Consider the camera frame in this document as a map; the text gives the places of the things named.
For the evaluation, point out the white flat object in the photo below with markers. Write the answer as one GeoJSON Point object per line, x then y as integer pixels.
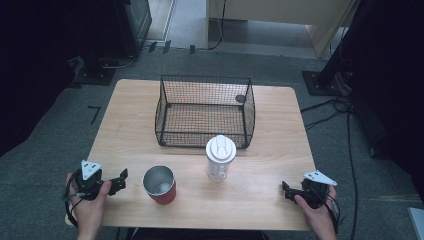
{"type": "Point", "coordinates": [417, 223]}

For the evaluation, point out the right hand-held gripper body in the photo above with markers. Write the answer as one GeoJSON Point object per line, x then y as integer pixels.
{"type": "Point", "coordinates": [315, 195]}

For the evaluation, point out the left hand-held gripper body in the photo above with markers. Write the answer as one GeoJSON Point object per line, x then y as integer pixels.
{"type": "Point", "coordinates": [87, 186]}

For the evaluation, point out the person's left hand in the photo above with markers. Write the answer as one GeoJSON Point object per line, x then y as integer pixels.
{"type": "Point", "coordinates": [88, 211]}

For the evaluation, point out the dark curtain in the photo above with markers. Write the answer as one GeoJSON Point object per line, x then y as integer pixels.
{"type": "Point", "coordinates": [33, 66]}
{"type": "Point", "coordinates": [393, 83]}

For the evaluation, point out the person's right hand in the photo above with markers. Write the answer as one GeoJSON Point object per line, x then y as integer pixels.
{"type": "Point", "coordinates": [320, 218]}

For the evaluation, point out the person's dark lap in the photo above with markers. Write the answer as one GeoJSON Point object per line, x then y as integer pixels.
{"type": "Point", "coordinates": [200, 235]}

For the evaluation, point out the clear bottle with white lid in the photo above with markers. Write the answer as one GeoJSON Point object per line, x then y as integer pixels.
{"type": "Point", "coordinates": [220, 150]}

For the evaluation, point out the red steel cup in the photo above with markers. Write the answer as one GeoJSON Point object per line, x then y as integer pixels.
{"type": "Point", "coordinates": [163, 196]}

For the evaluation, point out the beige cabinet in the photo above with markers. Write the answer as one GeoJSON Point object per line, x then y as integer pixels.
{"type": "Point", "coordinates": [283, 11]}

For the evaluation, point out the black stand base plate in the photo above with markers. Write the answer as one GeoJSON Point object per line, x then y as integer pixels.
{"type": "Point", "coordinates": [96, 76]}
{"type": "Point", "coordinates": [316, 85]}

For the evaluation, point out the black cabinet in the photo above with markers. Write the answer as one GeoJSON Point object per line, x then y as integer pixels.
{"type": "Point", "coordinates": [133, 26]}

